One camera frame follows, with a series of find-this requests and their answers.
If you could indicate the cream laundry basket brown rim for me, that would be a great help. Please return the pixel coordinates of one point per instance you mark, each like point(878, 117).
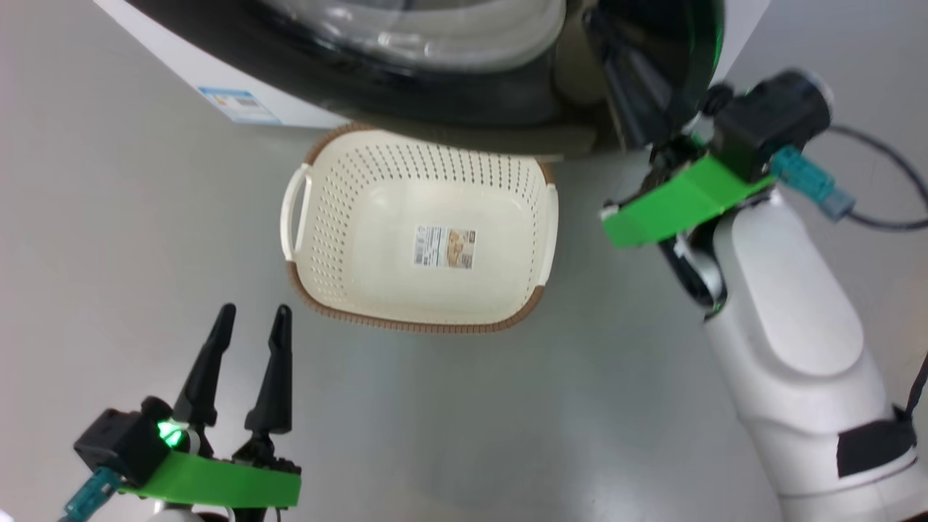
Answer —
point(377, 297)

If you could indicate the paper basket label sticker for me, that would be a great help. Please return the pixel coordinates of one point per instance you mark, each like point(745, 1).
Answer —
point(444, 246)

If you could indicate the white front-load washing machine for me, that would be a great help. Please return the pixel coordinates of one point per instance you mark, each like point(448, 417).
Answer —
point(181, 65)

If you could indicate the blue energy label sticker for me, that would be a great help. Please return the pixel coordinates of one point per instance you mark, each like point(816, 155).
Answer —
point(239, 106)

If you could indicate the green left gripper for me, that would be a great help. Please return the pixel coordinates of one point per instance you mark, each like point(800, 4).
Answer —
point(217, 484)

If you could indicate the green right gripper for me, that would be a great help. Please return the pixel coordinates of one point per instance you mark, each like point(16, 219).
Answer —
point(681, 199)

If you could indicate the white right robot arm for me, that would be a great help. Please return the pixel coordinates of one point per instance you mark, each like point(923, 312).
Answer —
point(790, 326)

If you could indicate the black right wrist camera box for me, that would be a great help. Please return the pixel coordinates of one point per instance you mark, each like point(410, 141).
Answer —
point(768, 123)

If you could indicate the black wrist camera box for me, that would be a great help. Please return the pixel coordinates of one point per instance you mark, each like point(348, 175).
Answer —
point(119, 442)
point(768, 123)

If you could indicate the black glass washer door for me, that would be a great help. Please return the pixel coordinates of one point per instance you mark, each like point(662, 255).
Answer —
point(362, 87)

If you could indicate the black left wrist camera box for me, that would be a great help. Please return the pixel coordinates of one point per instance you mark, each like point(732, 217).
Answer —
point(119, 442)

